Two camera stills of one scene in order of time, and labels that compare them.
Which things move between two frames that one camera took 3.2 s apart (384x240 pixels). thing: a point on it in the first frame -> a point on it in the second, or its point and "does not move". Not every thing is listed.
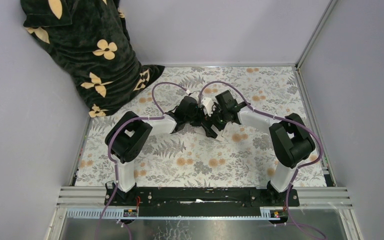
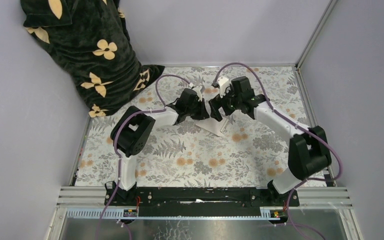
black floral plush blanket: x=89 y=41 does not move
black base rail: x=238 y=196 does not move
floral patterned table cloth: x=192 y=157 does not move
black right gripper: x=209 y=121 -> x=218 y=102
